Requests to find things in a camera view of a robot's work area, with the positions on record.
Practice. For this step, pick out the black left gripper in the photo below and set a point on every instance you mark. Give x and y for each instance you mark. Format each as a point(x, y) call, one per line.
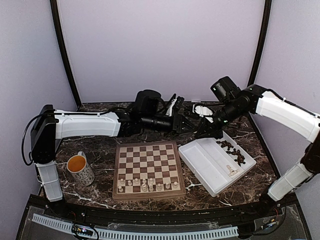
point(178, 123)

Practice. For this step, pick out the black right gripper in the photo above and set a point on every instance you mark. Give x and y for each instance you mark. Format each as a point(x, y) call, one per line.
point(206, 127)

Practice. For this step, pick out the white chess knight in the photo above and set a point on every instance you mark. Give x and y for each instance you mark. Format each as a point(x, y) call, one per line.
point(167, 185)

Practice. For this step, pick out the white chess piece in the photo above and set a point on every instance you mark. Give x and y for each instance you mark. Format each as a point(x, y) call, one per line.
point(151, 187)
point(159, 187)

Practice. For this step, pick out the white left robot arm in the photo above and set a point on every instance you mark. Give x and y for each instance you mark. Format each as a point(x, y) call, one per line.
point(148, 111)

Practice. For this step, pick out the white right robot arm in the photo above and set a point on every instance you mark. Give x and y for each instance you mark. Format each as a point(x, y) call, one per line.
point(267, 103)

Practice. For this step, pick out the pile of dark chess pieces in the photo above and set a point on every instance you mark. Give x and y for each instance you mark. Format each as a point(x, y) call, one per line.
point(235, 154)

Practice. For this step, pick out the pile of white chess pieces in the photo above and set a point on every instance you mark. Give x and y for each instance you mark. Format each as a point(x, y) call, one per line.
point(232, 171)

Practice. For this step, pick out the wooden chess board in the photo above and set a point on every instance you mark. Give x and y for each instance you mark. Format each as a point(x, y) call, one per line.
point(157, 160)

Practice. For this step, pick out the white divided plastic tray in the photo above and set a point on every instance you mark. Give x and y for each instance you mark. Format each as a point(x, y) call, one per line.
point(207, 161)

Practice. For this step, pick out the patterned mug with orange liquid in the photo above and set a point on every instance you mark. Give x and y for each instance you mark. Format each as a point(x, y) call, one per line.
point(80, 169)

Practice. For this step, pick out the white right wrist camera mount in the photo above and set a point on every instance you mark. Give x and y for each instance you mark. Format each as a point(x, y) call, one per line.
point(198, 110)

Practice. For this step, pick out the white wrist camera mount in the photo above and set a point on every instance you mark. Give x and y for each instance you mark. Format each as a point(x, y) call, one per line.
point(174, 104)
point(198, 110)

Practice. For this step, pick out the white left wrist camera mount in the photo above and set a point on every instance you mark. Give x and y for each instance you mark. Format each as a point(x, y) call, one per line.
point(174, 104)

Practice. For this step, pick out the black enclosure frame post right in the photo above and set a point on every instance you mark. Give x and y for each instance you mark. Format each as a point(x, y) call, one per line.
point(261, 42)

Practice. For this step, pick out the black enclosure frame post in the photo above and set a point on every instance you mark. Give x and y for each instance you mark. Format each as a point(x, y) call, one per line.
point(63, 52)
point(261, 42)

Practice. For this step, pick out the black front rail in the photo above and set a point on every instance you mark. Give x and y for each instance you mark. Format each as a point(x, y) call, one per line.
point(240, 214)

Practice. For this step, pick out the white slotted cable duct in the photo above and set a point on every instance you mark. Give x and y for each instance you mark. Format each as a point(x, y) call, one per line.
point(119, 231)

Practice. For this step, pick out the black enclosure frame post left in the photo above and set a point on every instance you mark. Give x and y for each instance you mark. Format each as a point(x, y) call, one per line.
point(63, 52)

